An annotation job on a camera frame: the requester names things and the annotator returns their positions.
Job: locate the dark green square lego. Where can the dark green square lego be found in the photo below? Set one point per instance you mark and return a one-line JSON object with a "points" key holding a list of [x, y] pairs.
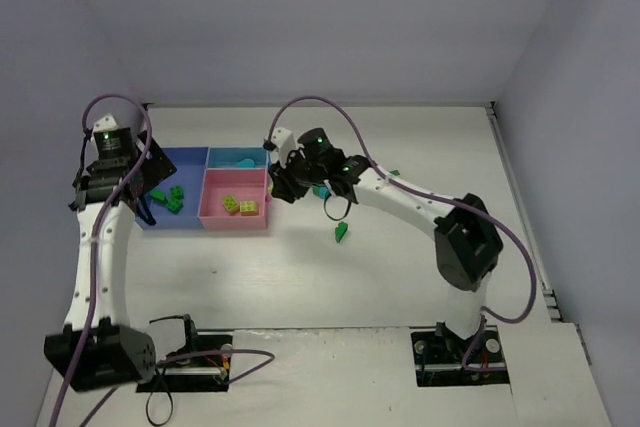
{"points": [[177, 192]]}

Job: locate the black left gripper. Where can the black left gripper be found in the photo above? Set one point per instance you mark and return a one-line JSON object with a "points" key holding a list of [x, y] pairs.
{"points": [[155, 165]]}

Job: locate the dark green sloped lego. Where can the dark green sloped lego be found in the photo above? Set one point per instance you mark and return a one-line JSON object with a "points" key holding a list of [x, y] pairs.
{"points": [[158, 196]]}

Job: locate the yellow printed lego brick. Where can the yellow printed lego brick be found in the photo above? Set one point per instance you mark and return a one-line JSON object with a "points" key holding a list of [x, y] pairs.
{"points": [[248, 208]]}

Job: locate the blue plastic bin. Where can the blue plastic bin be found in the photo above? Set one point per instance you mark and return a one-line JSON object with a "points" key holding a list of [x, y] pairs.
{"points": [[190, 163]]}

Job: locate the pink plastic bin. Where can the pink plastic bin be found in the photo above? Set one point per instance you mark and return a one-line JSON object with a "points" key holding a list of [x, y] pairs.
{"points": [[243, 184]]}

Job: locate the green yellow sloped lego stack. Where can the green yellow sloped lego stack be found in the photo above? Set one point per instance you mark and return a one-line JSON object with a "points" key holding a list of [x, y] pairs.
{"points": [[340, 231]]}

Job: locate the teal plastic bin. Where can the teal plastic bin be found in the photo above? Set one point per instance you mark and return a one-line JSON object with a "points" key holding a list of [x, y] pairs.
{"points": [[227, 157]]}

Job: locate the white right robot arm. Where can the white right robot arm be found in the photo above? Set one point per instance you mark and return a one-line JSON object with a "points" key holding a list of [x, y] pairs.
{"points": [[467, 247]]}

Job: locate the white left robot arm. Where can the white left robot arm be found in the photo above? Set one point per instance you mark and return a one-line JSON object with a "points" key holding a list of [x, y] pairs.
{"points": [[97, 347]]}

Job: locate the teal green lego stack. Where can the teal green lego stack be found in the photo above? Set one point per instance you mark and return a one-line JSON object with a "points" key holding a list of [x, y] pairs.
{"points": [[321, 191]]}

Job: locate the teal rounded lego piece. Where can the teal rounded lego piece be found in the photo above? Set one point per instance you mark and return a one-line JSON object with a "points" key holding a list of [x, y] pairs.
{"points": [[246, 163]]}

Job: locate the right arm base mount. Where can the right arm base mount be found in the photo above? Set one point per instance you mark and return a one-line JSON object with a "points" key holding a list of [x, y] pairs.
{"points": [[437, 366]]}

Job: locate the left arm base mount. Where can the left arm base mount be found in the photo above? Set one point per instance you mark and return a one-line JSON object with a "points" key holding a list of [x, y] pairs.
{"points": [[206, 374]]}

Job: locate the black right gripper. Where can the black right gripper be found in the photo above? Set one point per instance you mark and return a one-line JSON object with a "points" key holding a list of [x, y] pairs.
{"points": [[284, 182]]}

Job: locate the lime green lego brick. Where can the lime green lego brick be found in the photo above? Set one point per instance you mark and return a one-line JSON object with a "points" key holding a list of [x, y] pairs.
{"points": [[230, 204]]}

